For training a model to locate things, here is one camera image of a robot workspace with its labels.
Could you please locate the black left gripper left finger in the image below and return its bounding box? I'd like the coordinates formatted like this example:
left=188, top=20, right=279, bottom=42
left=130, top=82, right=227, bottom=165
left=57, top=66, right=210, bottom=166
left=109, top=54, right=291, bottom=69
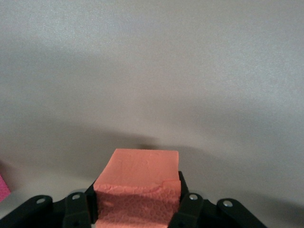
left=0, top=182, right=98, bottom=228

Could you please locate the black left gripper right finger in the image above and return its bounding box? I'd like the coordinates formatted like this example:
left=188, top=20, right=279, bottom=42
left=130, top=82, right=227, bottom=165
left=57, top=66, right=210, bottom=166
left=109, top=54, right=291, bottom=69
left=167, top=171, right=265, bottom=228

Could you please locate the orange foam block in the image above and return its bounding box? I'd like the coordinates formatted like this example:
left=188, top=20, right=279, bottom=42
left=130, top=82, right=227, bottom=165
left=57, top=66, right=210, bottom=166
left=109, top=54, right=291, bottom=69
left=93, top=148, right=181, bottom=228

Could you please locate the red foam block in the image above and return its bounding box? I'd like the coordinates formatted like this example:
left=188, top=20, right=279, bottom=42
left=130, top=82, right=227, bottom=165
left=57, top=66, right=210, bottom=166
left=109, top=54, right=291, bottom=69
left=0, top=175, right=11, bottom=203

